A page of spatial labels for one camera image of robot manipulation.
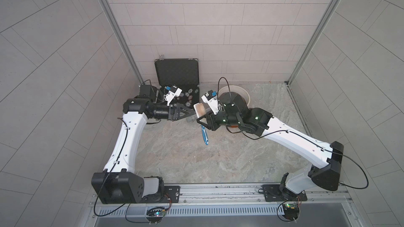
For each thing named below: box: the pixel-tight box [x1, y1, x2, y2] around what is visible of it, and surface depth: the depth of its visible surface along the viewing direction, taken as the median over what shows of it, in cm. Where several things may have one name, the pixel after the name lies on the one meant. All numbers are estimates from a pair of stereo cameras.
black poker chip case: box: [154, 58, 200, 109], surface depth 107 cm
